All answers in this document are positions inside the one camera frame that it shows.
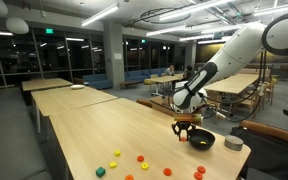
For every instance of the yellow round pouf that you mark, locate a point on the yellow round pouf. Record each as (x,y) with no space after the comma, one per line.
(147,81)

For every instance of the green exit sign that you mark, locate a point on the green exit sign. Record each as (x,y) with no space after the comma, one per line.
(49,30)

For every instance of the wooden dining chair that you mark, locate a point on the wooden dining chair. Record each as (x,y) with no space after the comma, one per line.
(270,90)
(250,101)

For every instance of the black chair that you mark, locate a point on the black chair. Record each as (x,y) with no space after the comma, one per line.
(267,160)

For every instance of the yellow cube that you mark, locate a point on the yellow cube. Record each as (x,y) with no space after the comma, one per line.
(113,165)
(117,153)

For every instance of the light wooden dining table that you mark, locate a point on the light wooden dining table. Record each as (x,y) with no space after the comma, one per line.
(164,79)

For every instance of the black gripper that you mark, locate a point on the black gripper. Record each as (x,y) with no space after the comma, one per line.
(184,124)

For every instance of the brown wooden chair back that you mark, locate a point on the brown wooden chair back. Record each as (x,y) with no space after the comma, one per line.
(144,102)

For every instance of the blue sofa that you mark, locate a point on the blue sofa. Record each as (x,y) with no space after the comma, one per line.
(144,73)
(97,81)

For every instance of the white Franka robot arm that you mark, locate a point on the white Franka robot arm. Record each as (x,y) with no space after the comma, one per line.
(237,50)

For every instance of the large light wooden table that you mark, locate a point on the large light wooden table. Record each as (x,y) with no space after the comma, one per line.
(234,85)

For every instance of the gray tape roll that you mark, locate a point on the gray tape roll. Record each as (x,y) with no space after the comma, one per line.
(233,143)

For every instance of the white plate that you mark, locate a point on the white plate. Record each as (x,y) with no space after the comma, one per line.
(77,87)

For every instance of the open brown cardboard box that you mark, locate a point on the open brown cardboard box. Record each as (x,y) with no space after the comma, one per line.
(162,106)

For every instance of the seated person white shirt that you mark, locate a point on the seated person white shirt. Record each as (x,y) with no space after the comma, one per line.
(169,70)

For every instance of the black bowl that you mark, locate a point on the black bowl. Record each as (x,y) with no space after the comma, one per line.
(202,136)

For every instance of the seated person dark shirt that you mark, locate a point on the seated person dark shirt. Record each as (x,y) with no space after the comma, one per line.
(188,72)

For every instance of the green cube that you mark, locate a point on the green cube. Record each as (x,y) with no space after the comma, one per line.
(100,172)

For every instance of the gray upholstered bench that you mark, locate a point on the gray upholstered bench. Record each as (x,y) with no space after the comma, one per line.
(7,133)

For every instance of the gray concrete column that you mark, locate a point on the gray concrete column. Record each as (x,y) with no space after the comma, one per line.
(114,53)

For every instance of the long ceiling light strip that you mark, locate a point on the long ceiling light strip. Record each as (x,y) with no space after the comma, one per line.
(100,14)
(165,30)
(197,37)
(192,10)
(277,8)

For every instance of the low wooden bench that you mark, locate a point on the low wooden bench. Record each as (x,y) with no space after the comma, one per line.
(129,82)

